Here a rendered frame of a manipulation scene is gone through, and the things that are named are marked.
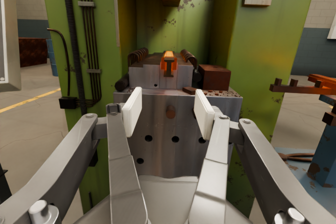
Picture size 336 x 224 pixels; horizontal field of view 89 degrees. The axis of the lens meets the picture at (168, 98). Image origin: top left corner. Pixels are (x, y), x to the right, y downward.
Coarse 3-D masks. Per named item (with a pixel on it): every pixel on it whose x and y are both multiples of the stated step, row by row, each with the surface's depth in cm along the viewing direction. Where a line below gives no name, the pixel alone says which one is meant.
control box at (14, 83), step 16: (0, 0) 42; (0, 16) 41; (16, 16) 49; (0, 32) 40; (16, 32) 47; (0, 48) 40; (16, 48) 46; (0, 64) 39; (16, 64) 45; (0, 80) 39; (16, 80) 44
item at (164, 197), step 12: (144, 180) 8; (156, 180) 8; (168, 180) 8; (180, 180) 8; (192, 180) 8; (144, 192) 8; (156, 192) 8; (168, 192) 8; (180, 192) 8; (192, 192) 8; (96, 204) 7; (108, 204) 7; (156, 204) 7; (168, 204) 7; (180, 204) 7; (228, 204) 7; (84, 216) 7; (96, 216) 6; (108, 216) 6; (156, 216) 7; (168, 216) 7; (180, 216) 7; (228, 216) 7; (240, 216) 7
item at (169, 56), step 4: (168, 52) 73; (164, 56) 49; (168, 56) 49; (172, 56) 50; (164, 60) 43; (168, 60) 43; (172, 60) 43; (176, 60) 50; (164, 64) 51; (168, 64) 43; (172, 64) 51; (164, 68) 51; (168, 68) 43; (172, 68) 51; (164, 72) 47; (168, 72) 44; (172, 72) 47; (164, 76) 44; (168, 76) 44; (172, 76) 44
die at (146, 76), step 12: (144, 60) 67; (156, 60) 61; (180, 60) 62; (132, 72) 53; (144, 72) 53; (156, 72) 53; (180, 72) 53; (132, 84) 55; (144, 84) 55; (168, 84) 55; (180, 84) 55
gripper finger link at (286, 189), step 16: (240, 128) 14; (256, 128) 13; (240, 144) 14; (256, 144) 11; (240, 160) 13; (256, 160) 10; (272, 160) 10; (256, 176) 10; (272, 176) 9; (288, 176) 9; (256, 192) 10; (272, 192) 8; (288, 192) 8; (304, 192) 8; (272, 208) 8; (304, 208) 7; (320, 208) 7
